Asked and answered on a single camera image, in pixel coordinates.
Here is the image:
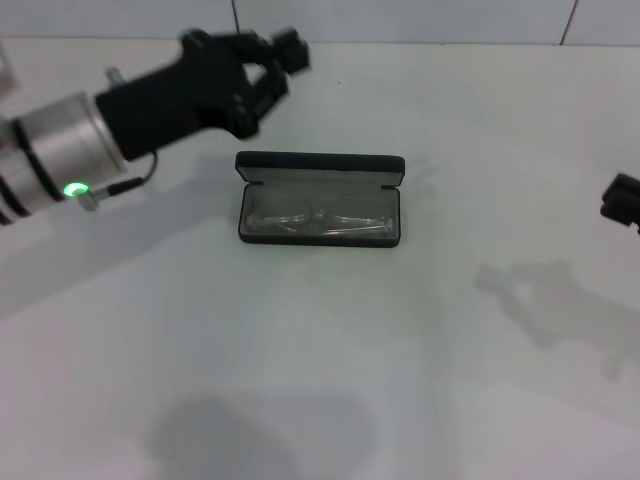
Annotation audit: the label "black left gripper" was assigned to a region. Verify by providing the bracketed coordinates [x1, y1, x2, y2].
[94, 27, 311, 162]

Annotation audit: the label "clear white glasses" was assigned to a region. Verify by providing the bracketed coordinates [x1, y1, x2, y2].
[244, 201, 397, 237]

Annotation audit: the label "black glasses case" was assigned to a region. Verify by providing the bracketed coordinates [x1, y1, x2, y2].
[234, 150, 406, 249]

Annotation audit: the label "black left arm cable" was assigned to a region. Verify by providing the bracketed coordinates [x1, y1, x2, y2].
[74, 149, 159, 212]

